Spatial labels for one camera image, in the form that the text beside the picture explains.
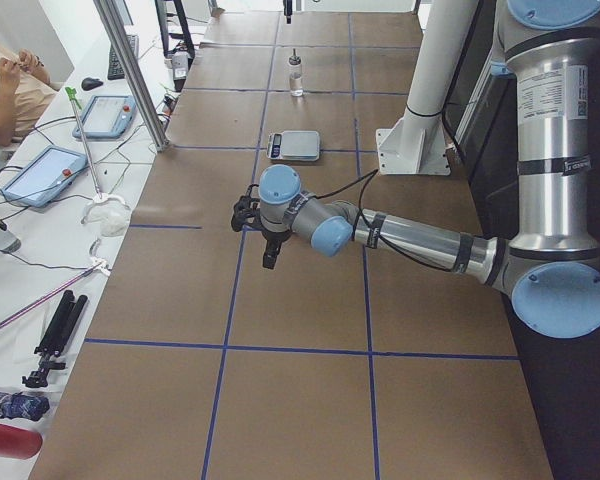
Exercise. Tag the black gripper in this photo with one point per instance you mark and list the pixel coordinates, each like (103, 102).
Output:
(273, 239)

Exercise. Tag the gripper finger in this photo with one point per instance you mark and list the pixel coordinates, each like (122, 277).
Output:
(288, 10)

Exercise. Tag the clear sauce bottle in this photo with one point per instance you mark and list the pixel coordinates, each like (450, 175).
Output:
(295, 74)

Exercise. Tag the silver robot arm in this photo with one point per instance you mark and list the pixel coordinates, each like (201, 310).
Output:
(549, 270)

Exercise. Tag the silver kitchen scale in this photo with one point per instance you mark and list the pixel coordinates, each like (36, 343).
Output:
(294, 145)

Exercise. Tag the white crumpled cloth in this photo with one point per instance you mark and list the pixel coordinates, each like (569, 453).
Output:
(111, 213)

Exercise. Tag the black tripod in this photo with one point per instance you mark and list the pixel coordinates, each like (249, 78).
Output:
(55, 339)

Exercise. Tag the far blue teach pendant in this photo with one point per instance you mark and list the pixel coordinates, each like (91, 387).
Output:
(107, 117)

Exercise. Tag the blue teach pendant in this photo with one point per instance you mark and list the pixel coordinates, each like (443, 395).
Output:
(45, 177)
(107, 117)

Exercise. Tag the black computer mouse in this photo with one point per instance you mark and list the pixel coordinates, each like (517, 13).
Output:
(91, 83)

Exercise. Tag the long metal rod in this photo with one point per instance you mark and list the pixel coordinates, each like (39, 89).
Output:
(71, 94)

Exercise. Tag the near blue teach pendant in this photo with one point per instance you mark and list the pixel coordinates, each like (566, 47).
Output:
(45, 177)

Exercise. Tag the seated person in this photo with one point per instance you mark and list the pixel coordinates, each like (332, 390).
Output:
(25, 93)

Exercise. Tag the blue folded umbrella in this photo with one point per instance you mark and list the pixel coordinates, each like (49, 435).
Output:
(20, 405)

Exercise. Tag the red bottle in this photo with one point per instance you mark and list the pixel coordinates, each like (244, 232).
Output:
(17, 443)

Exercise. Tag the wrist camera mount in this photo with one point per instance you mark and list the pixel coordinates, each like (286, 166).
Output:
(246, 211)

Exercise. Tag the aluminium frame post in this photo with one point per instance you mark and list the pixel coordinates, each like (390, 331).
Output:
(116, 33)

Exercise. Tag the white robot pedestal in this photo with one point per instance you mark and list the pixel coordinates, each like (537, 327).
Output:
(416, 144)

